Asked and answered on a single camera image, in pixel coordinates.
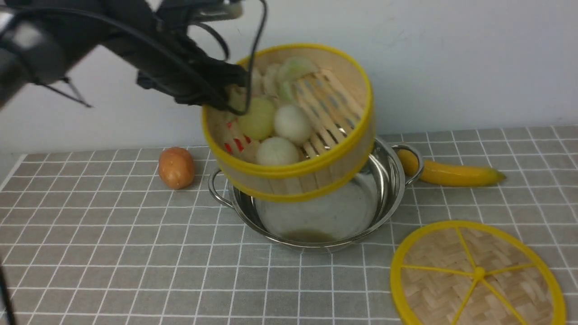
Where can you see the stainless steel two-handled pot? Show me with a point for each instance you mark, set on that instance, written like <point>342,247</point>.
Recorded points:
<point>337,220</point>

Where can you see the woven bamboo steamer lid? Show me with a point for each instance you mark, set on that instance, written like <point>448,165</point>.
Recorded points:
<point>468,273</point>

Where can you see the white round bun front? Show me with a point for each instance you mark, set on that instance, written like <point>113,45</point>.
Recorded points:
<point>277,151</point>

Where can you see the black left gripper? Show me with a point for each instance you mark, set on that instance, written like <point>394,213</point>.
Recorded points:
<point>190,75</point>

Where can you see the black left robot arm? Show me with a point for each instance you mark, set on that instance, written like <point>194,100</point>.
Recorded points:
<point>42,40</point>

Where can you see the grey checkered tablecloth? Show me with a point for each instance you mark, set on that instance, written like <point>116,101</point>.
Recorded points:
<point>95,238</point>

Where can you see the bamboo steamer basket yellow rim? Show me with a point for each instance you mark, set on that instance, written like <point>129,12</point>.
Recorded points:
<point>339,103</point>

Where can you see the green crescent dumpling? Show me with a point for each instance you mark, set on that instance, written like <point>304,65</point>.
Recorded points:
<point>288,73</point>

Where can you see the white round bun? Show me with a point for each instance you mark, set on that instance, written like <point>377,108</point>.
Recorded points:
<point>292,123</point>
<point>277,151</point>

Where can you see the brown potato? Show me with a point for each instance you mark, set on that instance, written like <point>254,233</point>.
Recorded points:
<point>176,168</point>

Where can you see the yellow banana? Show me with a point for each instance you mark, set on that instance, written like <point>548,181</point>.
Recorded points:
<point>436,173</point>

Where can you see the green round bun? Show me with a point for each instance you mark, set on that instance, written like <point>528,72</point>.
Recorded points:
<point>258,123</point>

